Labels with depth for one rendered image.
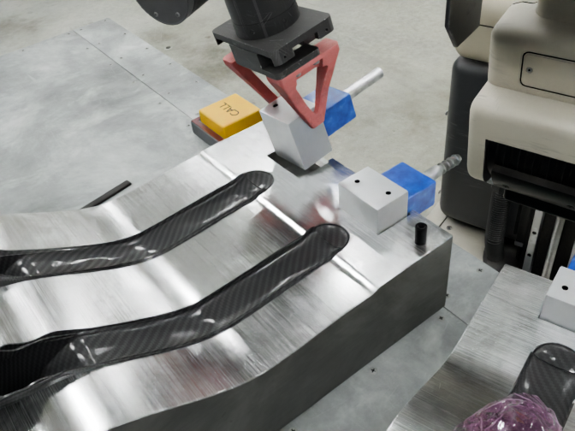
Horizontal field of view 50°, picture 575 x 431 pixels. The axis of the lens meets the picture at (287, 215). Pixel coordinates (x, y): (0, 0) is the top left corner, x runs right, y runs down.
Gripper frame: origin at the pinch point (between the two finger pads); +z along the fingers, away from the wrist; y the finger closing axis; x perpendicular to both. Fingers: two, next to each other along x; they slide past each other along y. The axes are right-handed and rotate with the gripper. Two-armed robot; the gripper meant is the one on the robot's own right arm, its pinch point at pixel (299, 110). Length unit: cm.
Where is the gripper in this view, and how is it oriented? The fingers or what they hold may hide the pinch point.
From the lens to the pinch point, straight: 60.3
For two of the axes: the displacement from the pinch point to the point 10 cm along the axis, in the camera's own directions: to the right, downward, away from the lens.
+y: 5.7, 3.8, -7.2
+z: 3.0, 7.2, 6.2
